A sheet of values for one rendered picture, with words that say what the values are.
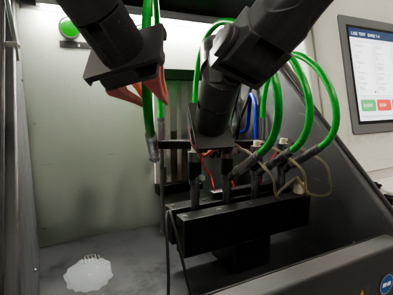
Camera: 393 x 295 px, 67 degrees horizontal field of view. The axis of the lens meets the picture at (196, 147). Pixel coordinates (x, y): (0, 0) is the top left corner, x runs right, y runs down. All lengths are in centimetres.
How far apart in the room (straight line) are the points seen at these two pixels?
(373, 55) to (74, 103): 87
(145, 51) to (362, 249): 49
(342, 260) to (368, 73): 62
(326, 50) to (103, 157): 67
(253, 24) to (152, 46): 12
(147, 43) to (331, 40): 67
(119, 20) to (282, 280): 41
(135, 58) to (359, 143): 73
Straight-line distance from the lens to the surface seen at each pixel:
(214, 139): 49
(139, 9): 85
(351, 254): 60
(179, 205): 66
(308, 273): 52
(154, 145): 48
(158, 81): 37
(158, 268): 74
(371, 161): 99
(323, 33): 93
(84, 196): 87
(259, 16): 38
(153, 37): 38
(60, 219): 88
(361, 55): 103
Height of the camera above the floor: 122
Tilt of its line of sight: 10 degrees down
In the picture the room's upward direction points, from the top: straight up
